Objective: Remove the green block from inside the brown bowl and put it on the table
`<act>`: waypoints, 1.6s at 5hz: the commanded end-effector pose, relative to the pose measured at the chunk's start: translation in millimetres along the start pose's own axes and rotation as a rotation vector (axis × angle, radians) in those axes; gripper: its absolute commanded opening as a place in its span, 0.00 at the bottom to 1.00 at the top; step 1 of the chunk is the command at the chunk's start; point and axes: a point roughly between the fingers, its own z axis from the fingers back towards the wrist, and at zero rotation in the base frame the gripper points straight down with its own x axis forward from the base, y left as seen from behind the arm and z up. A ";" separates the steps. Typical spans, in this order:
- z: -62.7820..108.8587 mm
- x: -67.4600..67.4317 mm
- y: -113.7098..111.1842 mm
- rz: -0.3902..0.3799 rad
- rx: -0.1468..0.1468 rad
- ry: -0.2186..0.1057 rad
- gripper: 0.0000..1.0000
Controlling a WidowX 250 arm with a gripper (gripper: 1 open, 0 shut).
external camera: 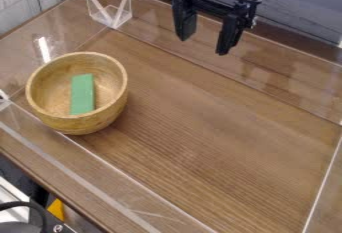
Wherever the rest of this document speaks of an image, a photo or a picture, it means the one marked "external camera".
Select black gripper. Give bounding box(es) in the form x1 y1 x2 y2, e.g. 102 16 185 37
173 0 262 56

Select green rectangular block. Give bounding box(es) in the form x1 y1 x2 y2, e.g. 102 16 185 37
70 74 95 115

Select brown wooden bowl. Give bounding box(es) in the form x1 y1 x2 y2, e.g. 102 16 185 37
26 51 129 135

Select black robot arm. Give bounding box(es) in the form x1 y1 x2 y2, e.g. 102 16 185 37
171 0 262 56

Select yellow black equipment base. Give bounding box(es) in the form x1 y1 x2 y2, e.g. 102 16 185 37
26 190 91 233

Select clear acrylic corner bracket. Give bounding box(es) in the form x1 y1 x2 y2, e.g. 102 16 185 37
86 0 133 29

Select clear acrylic enclosure walls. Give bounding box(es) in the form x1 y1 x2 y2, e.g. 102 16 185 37
0 0 342 233

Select black cable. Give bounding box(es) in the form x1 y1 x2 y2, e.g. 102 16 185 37
0 200 48 233

